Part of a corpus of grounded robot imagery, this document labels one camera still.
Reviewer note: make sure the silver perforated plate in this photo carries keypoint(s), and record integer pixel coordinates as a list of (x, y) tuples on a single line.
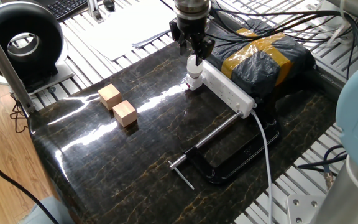
[(334, 18)]

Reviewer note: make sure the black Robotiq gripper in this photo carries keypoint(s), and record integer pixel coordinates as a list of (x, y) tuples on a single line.
[(191, 28)]

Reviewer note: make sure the silver robot mounting plate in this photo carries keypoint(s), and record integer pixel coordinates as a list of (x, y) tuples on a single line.
[(303, 208)]

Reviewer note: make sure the black computer mouse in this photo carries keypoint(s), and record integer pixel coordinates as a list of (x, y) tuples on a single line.
[(109, 4)]

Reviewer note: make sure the silver stand post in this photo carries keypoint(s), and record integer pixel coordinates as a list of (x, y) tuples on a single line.
[(95, 11)]

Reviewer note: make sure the white plug-in bulb holder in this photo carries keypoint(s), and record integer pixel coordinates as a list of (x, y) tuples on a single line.
[(194, 83)]

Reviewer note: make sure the aluminium frame post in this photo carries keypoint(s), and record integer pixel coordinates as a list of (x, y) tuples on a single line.
[(2, 62)]

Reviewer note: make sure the white power strip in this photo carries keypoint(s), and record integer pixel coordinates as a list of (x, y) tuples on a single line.
[(225, 87)]

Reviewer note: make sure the black wrapped package yellow tape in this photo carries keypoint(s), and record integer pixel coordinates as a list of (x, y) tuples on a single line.
[(259, 71)]

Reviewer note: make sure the black C-clamp steel screw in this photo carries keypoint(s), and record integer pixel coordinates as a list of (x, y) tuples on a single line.
[(222, 174)]

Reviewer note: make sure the white paper sheet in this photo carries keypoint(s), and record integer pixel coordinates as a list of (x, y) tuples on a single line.
[(120, 34)]

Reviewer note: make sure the light wooden cube block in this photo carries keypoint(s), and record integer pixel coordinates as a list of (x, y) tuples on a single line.
[(124, 113), (110, 96)]

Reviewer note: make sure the black keyboard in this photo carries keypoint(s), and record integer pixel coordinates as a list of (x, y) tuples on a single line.
[(67, 6)]

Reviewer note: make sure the light blue seat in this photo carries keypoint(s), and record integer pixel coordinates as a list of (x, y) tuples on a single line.
[(51, 211)]

